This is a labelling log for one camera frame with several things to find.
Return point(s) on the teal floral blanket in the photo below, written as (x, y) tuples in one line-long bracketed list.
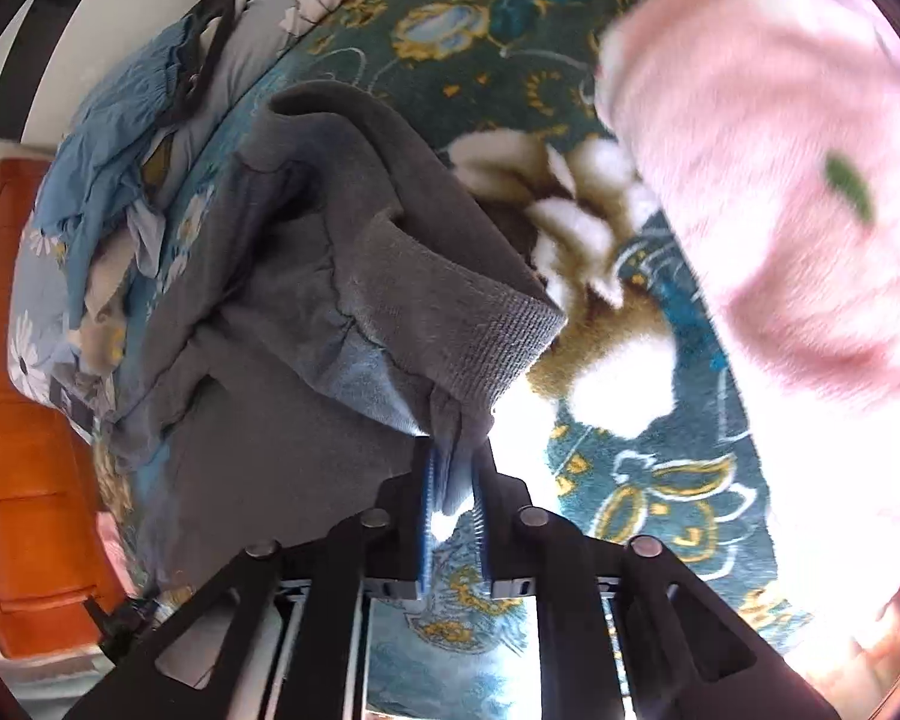
[(495, 52)]

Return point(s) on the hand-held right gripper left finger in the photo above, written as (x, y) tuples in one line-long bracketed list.
[(426, 517)]

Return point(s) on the blue garment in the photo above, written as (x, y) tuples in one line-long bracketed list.
[(105, 165)]

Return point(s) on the cream cloth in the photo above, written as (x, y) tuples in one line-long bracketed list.
[(109, 274)]

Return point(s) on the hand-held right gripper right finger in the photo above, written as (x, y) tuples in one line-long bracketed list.
[(483, 521)]

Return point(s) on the grey sweatshirt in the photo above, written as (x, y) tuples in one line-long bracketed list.
[(307, 277)]

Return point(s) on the pink fleece garment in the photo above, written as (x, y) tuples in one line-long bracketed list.
[(757, 165)]

